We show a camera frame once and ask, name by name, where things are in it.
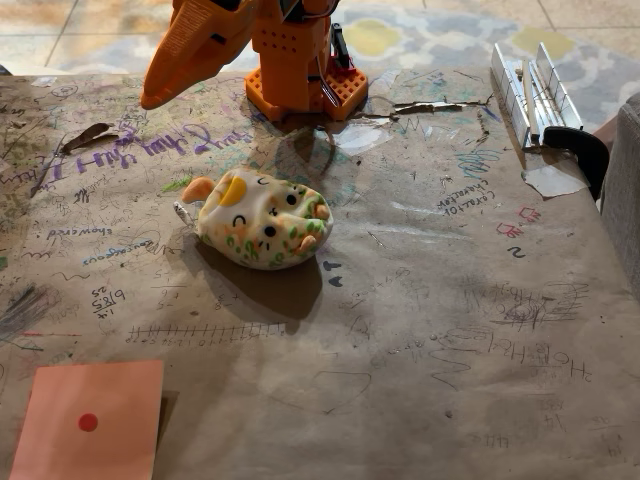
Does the pink paper sheet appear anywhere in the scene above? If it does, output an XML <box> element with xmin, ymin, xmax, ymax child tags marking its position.
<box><xmin>8</xmin><ymin>359</ymin><xmax>165</xmax><ymax>480</ymax></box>

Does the orange robot arm with base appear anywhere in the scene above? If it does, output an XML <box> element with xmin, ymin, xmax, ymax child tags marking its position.
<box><xmin>244</xmin><ymin>0</ymin><xmax>370</xmax><ymax>122</ymax></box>

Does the grey fabric couch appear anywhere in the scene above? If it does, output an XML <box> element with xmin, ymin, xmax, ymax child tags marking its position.
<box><xmin>598</xmin><ymin>92</ymin><xmax>640</xmax><ymax>301</ymax></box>

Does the scribbled brown paper table cover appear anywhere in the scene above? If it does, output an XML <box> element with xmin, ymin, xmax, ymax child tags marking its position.
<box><xmin>0</xmin><ymin>67</ymin><xmax>640</xmax><ymax>480</ymax></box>

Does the white plush cat toy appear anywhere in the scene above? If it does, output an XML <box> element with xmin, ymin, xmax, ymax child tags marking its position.
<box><xmin>173</xmin><ymin>167</ymin><xmax>335</xmax><ymax>272</ymax></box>

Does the torn clear tape piece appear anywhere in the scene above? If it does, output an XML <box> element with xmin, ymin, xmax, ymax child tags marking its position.
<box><xmin>329</xmin><ymin>122</ymin><xmax>395</xmax><ymax>157</ymax></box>

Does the patterned grey yellow rug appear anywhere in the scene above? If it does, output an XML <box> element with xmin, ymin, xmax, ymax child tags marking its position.
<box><xmin>47</xmin><ymin>0</ymin><xmax>640</xmax><ymax>132</ymax></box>

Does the small black clamp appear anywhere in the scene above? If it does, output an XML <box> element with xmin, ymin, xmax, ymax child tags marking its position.
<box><xmin>329</xmin><ymin>22</ymin><xmax>354</xmax><ymax>71</ymax></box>

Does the black clamp handle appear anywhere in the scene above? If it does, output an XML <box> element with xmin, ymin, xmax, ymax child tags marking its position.
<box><xmin>542</xmin><ymin>125</ymin><xmax>610</xmax><ymax>202</ymax></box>

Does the aluminium miter box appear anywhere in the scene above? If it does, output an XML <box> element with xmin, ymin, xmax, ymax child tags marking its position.
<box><xmin>489</xmin><ymin>42</ymin><xmax>585</xmax><ymax>151</ymax></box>

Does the robot base cable bundle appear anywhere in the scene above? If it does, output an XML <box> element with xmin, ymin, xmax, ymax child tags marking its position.
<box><xmin>312</xmin><ymin>49</ymin><xmax>344</xmax><ymax>107</ymax></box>

